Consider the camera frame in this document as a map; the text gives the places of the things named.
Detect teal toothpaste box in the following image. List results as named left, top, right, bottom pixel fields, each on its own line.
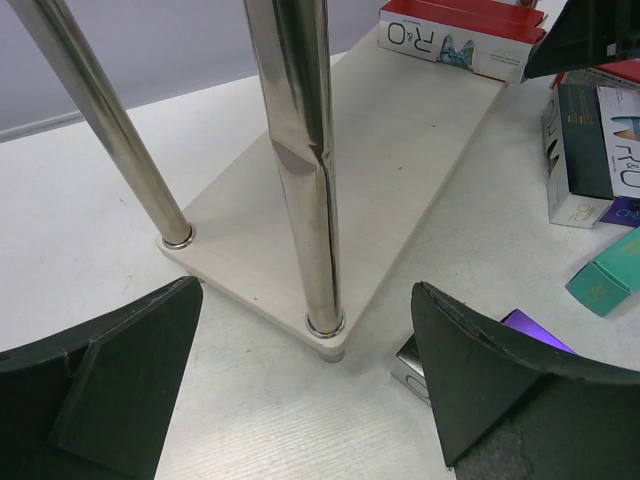
left=565, top=228, right=639, bottom=317

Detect white two-tier shelf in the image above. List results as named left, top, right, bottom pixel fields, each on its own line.
left=11, top=1, right=501, bottom=362

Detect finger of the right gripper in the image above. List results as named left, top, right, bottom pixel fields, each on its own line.
left=522, top=0, right=639, bottom=82

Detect purple toothpaste box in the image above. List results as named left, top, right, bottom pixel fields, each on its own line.
left=500, top=309, right=575, bottom=354

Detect black toothpaste box left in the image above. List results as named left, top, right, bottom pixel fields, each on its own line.
left=391, top=335, right=431, bottom=406

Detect red silver toothpaste box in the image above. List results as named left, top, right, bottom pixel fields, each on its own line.
left=378, top=3, right=545, bottom=84

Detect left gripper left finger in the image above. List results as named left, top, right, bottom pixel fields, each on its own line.
left=1, top=276, right=203, bottom=479

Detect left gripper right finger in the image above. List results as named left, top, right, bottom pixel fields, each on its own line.
left=411, top=282, right=639, bottom=479

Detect black box under R&O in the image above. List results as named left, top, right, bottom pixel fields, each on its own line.
left=542, top=84, right=614, bottom=229

